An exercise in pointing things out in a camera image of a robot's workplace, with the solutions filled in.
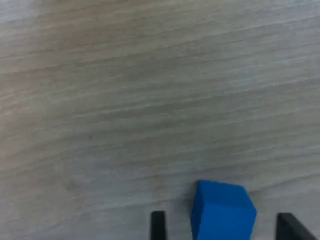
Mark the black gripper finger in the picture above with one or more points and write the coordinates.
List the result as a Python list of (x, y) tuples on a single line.
[(287, 228), (158, 226)]

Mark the blue cube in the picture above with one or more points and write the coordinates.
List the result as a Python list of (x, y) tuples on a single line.
[(222, 212)]

